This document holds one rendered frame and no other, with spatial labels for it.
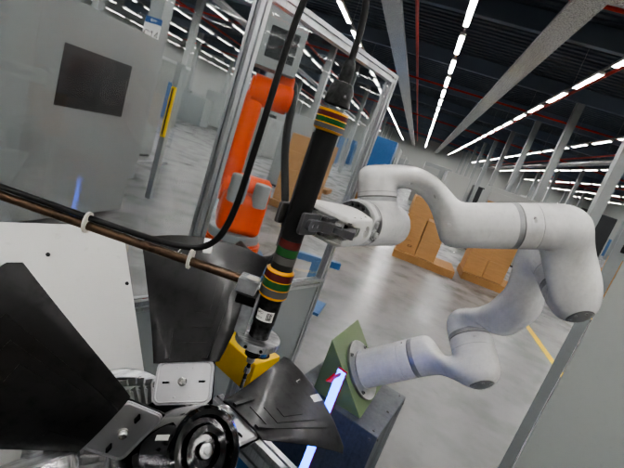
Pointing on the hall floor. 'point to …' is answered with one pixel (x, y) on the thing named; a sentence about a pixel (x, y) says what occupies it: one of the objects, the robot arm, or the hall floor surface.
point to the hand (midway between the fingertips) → (297, 217)
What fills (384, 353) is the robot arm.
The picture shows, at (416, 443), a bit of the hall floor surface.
